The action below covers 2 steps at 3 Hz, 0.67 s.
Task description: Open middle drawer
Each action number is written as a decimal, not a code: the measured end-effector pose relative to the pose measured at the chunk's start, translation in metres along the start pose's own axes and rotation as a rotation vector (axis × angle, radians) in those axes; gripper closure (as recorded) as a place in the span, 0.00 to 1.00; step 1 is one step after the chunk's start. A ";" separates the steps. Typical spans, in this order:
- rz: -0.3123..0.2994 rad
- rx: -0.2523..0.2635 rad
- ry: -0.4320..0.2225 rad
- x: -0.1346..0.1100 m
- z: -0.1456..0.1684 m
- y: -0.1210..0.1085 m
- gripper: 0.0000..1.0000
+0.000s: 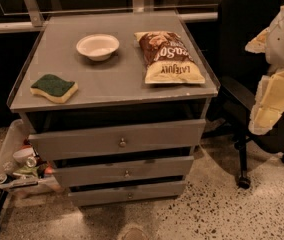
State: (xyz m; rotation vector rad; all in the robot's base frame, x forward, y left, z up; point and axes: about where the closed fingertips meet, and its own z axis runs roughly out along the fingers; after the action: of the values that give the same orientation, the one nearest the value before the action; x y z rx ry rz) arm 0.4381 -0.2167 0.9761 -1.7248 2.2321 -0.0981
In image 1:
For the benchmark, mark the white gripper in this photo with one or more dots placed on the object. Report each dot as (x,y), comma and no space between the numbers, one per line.
(268,108)

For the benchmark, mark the grey drawer cabinet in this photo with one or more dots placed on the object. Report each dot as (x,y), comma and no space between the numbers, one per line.
(111,92)

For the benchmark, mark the grey top drawer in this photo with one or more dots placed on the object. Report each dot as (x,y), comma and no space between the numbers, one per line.
(117,140)

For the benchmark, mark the black office chair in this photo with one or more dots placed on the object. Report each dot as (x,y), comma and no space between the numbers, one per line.
(239,72)

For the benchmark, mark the brown chip bag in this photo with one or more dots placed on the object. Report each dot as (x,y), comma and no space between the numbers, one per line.
(167,59)

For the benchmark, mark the white bowl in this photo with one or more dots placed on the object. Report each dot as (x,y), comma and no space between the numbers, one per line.
(97,47)

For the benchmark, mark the green yellow sponge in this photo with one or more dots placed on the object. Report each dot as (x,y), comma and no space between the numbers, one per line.
(54,88)

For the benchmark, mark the metal railing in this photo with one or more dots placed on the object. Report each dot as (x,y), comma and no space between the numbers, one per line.
(82,14)

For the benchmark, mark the white cup in bin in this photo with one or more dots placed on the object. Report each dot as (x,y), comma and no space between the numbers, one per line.
(22,155)

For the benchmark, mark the clear plastic bin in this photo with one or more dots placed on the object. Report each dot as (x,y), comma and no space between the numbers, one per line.
(17,178)

